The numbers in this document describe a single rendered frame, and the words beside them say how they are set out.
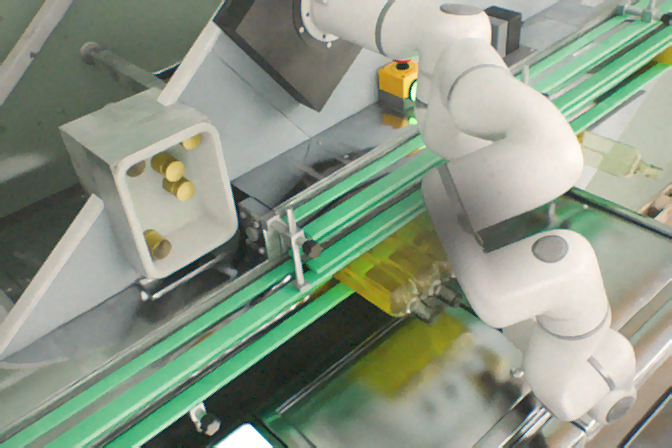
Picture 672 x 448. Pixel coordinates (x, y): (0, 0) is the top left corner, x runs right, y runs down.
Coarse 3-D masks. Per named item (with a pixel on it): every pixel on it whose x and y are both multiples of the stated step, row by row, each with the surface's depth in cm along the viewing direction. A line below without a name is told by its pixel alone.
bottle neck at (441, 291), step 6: (438, 282) 124; (432, 288) 124; (438, 288) 123; (444, 288) 123; (450, 288) 123; (432, 294) 124; (438, 294) 123; (444, 294) 122; (450, 294) 122; (456, 294) 121; (444, 300) 122; (450, 300) 121; (456, 300) 123; (450, 306) 122; (456, 306) 123
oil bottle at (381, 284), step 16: (368, 256) 129; (336, 272) 131; (352, 272) 127; (368, 272) 125; (384, 272) 125; (400, 272) 125; (352, 288) 129; (368, 288) 125; (384, 288) 122; (400, 288) 122; (416, 288) 122; (384, 304) 124; (400, 304) 121
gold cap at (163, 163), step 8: (160, 152) 113; (152, 160) 112; (160, 160) 111; (168, 160) 111; (176, 160) 111; (152, 168) 113; (160, 168) 111; (168, 168) 110; (176, 168) 111; (184, 168) 112; (168, 176) 111; (176, 176) 112
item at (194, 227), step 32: (192, 128) 107; (128, 160) 102; (192, 160) 118; (128, 192) 104; (160, 192) 116; (224, 192) 117; (160, 224) 119; (192, 224) 123; (224, 224) 122; (192, 256) 117
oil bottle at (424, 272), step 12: (384, 240) 132; (372, 252) 130; (384, 252) 129; (396, 252) 129; (408, 252) 129; (396, 264) 126; (408, 264) 126; (420, 264) 126; (432, 264) 126; (408, 276) 125; (420, 276) 124; (432, 276) 124; (420, 288) 124
